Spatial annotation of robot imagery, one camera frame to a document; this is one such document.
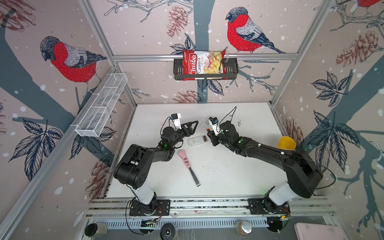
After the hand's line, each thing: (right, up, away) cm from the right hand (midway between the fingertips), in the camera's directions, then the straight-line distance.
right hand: (207, 135), depth 87 cm
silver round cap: (+13, -34, -27) cm, 45 cm away
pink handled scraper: (-16, -12, +5) cm, 20 cm away
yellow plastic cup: (+43, -3, -7) cm, 44 cm away
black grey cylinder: (-49, -36, -27) cm, 66 cm away
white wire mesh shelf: (-57, +8, -16) cm, 60 cm away
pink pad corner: (+43, -40, -21) cm, 63 cm away
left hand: (-7, +8, -4) cm, 11 cm away
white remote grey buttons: (-8, -5, +11) cm, 14 cm away
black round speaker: (-18, -35, -28) cm, 48 cm away
